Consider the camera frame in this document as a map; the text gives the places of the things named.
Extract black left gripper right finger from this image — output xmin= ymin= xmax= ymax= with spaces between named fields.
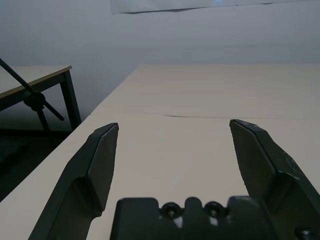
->
xmin=229 ymin=118 xmax=320 ymax=230

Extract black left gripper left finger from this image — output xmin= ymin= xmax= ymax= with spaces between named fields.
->
xmin=27 ymin=122 xmax=120 ymax=240

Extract black tripod stand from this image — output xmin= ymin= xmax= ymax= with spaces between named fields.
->
xmin=0 ymin=57 xmax=65 ymax=148

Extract beige side table black legs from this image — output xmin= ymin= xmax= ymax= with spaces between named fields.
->
xmin=0 ymin=65 xmax=82 ymax=131

